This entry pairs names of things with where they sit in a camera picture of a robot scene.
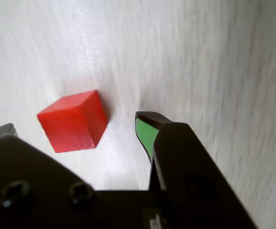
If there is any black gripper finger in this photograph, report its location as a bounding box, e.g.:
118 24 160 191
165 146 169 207
135 111 259 229
0 123 98 229

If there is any red wooden cube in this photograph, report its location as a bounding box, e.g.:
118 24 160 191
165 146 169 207
37 89 109 154

